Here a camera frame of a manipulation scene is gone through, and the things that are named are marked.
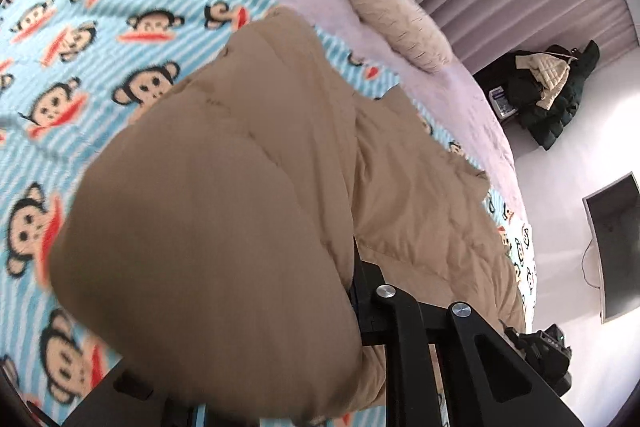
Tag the monitor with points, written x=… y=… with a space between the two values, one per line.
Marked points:
x=620 y=247

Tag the tan puffer jacket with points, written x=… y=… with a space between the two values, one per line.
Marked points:
x=225 y=207

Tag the cream quilted jacket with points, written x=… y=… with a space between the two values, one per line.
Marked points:
x=547 y=77

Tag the monkey printed striped blanket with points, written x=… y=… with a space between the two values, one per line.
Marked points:
x=100 y=72

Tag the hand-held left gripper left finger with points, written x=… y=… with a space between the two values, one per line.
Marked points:
x=125 y=407

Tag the black puffer coat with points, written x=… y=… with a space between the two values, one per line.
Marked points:
x=555 y=122

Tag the round cream cushion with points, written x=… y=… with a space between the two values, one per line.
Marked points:
x=400 y=27

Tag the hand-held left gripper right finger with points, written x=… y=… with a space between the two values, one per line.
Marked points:
x=370 y=307

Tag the white printed box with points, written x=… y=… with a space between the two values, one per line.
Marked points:
x=501 y=102

